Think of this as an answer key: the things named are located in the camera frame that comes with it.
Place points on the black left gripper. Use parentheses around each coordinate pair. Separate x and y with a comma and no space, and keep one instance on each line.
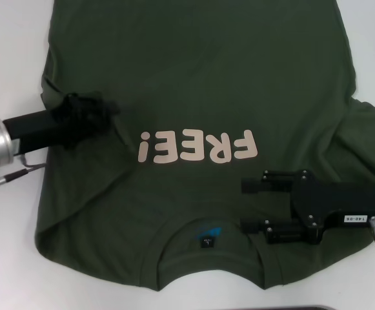
(35,129)

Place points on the dark green FREE T-shirt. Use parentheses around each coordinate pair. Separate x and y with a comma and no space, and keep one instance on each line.
(206,64)

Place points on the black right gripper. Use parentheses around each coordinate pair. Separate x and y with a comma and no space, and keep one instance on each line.
(335,200)

